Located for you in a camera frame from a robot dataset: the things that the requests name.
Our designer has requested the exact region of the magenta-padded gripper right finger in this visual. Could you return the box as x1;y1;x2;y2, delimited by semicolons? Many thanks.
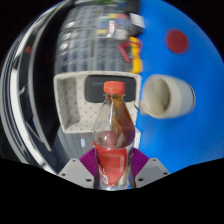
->
129;148;171;188

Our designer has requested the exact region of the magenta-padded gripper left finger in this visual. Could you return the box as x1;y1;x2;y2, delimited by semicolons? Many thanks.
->
57;148;98;189

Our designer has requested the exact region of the clear bottle with red label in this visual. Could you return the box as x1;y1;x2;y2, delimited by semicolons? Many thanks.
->
92;80;137;191

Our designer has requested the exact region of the dark grey upright box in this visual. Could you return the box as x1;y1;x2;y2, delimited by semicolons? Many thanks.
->
56;128;98;168

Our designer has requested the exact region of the white dotted tray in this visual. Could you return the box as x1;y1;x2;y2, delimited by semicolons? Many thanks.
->
53;70;143;134

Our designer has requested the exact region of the grey-white ceramic mug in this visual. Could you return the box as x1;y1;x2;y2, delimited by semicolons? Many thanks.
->
139;73;197;120

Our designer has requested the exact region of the black rounded case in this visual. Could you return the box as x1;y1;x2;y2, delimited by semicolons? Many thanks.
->
84;74;138;104

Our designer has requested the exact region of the black overhead shelf unit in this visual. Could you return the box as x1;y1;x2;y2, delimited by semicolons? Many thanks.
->
0;16;58;168

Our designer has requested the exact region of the yellow multimeter with red leads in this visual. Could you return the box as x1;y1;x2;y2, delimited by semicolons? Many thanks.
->
119;35;144;74

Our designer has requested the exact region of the grey small-parts drawer cabinet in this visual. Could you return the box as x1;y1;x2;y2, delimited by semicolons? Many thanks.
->
54;6;134;73

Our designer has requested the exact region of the flat round red coaster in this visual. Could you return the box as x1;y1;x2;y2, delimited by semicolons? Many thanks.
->
165;28;190;55

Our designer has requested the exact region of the clear box with coloured parts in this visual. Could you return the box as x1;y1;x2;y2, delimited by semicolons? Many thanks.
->
96;13;133;39

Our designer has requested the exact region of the black box with white label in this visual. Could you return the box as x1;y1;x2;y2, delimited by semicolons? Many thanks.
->
128;12;147;34

